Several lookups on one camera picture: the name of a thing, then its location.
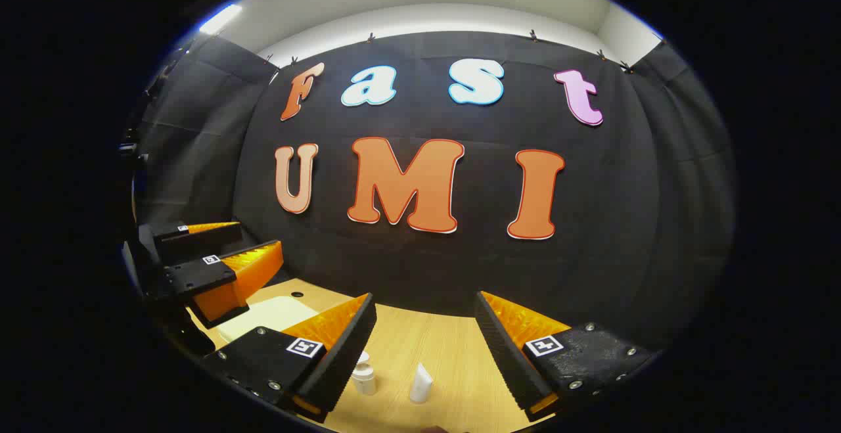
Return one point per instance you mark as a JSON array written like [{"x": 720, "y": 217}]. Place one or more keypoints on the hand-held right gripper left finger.
[{"x": 351, "y": 347}]

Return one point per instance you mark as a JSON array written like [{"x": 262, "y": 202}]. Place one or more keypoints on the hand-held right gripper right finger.
[{"x": 502, "y": 354}]

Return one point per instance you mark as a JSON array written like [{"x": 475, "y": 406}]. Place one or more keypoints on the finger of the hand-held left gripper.
[
  {"x": 197, "y": 237},
  {"x": 200, "y": 276}
]

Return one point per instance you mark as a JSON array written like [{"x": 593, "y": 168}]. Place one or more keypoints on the white pump bottle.
[{"x": 364, "y": 377}]

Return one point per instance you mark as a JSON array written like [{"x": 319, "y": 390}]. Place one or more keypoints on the white squeeze tube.
[{"x": 420, "y": 387}]

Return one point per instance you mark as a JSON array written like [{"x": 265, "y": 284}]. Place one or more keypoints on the black backdrop cloth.
[{"x": 624, "y": 223}]

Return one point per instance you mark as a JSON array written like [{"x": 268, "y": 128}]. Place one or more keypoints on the ceiling light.
[{"x": 220, "y": 19}]

